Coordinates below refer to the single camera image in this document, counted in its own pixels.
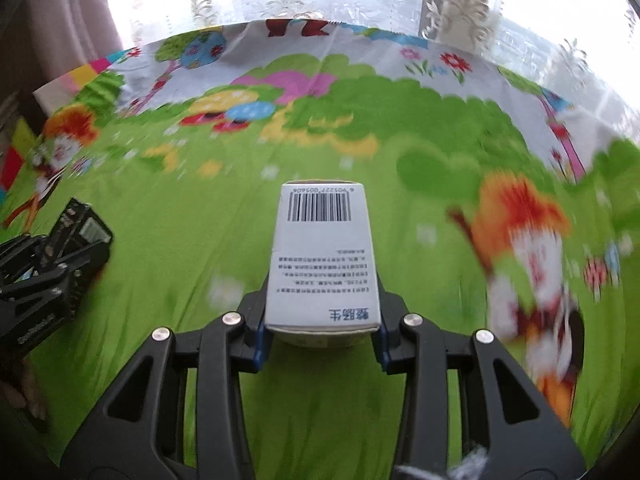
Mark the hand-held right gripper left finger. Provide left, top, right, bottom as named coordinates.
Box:
left=60, top=276, right=273, bottom=480

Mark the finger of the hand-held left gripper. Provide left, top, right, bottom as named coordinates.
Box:
left=0, top=247, right=112, bottom=322
left=0, top=235, right=52, bottom=287

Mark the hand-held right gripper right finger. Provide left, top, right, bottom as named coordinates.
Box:
left=370, top=275, right=586, bottom=480

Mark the black box with window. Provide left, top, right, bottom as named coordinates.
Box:
left=46, top=198, right=114, bottom=311

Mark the person's left hand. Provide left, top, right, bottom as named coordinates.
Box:
left=0, top=360, right=52, bottom=432

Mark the green printed blanket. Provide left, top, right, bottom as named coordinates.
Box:
left=0, top=19, right=640, bottom=477

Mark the heavy drape curtain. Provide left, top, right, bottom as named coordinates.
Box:
left=20, top=0, right=127, bottom=88

